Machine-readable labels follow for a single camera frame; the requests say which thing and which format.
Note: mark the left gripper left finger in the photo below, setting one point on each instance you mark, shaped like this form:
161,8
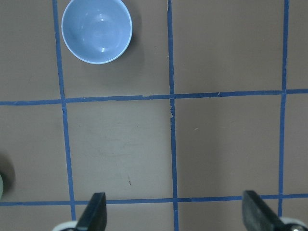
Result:
94,217

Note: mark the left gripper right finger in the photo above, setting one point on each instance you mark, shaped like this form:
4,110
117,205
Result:
257,215

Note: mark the green bowl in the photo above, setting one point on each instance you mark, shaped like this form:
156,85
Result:
1,186

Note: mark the blue bowl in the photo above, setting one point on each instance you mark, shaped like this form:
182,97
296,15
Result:
96,31

